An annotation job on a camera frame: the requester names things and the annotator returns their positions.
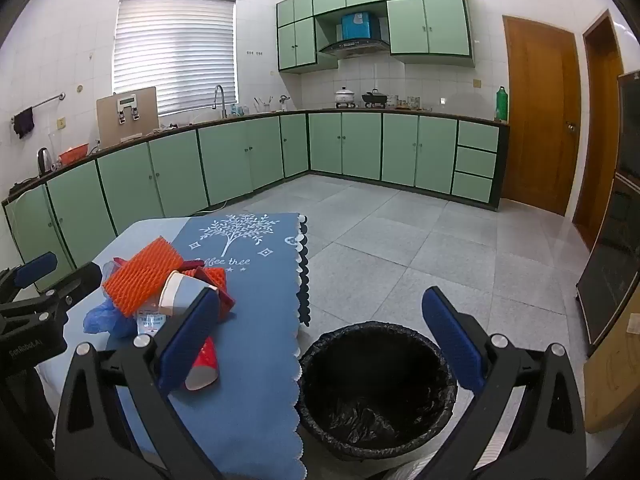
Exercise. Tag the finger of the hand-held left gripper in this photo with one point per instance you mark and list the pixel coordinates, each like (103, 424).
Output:
(35, 265)
(75, 282)

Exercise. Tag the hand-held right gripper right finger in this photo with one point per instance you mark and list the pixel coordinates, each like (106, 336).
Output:
(452, 340)

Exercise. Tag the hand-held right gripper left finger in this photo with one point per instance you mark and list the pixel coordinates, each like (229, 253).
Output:
(190, 340)

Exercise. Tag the red paper cup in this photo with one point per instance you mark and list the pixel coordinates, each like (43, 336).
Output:
(202, 365)

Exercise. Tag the clear packet with white label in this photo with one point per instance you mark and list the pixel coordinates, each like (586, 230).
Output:
(150, 320)

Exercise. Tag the blue plastic bag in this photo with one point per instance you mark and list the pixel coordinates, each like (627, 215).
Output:
(107, 320)

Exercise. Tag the white and blue paper cup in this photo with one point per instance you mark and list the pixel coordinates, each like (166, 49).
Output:
(187, 290)

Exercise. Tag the orange foam net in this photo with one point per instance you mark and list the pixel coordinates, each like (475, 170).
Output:
(142, 275)

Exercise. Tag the black waste bin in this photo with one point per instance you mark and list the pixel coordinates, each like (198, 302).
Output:
(375, 360)

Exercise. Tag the blue tree print table mat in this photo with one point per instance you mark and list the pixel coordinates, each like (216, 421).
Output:
(250, 310)

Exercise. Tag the electric kettle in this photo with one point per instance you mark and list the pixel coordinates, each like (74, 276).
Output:
(44, 162)

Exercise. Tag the orange basket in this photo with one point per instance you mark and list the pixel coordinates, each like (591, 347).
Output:
(74, 155)

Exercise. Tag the dark towel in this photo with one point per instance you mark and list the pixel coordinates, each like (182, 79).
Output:
(23, 122)

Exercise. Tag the white water dispenser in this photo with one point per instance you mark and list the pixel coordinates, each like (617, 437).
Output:
(110, 120)

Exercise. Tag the cardboard box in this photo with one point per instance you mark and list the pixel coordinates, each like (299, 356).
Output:
(612, 380)

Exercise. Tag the black glass cabinet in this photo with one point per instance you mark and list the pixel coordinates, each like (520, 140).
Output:
(615, 260)

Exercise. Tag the green base cabinets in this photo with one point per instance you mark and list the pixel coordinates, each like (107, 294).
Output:
(225, 155)

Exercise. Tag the metal faucet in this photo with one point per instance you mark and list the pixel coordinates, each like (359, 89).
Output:
(218, 97)

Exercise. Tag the green bottle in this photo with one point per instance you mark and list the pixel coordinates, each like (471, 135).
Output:
(501, 105)

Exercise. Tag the glass jar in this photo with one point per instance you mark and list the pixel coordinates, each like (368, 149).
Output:
(393, 101)
(413, 103)

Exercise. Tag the utensil holder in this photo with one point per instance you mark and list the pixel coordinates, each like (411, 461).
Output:
(262, 106)

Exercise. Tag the white window blind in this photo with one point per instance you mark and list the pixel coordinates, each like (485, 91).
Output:
(175, 55)

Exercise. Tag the small metal kettle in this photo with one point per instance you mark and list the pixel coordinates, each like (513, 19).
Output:
(284, 103)

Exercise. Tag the black wok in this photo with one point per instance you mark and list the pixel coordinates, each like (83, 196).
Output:
(374, 97)

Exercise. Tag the white cooking pot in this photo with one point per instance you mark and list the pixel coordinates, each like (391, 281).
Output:
(345, 96)

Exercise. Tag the range hood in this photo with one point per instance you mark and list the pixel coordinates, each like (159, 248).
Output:
(355, 47)

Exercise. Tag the blue box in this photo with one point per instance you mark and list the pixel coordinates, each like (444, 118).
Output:
(359, 25)

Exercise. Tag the metal towel rail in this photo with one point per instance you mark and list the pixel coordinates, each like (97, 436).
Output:
(47, 101)

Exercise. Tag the green wall cabinets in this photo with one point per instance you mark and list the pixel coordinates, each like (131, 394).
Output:
(425, 15)

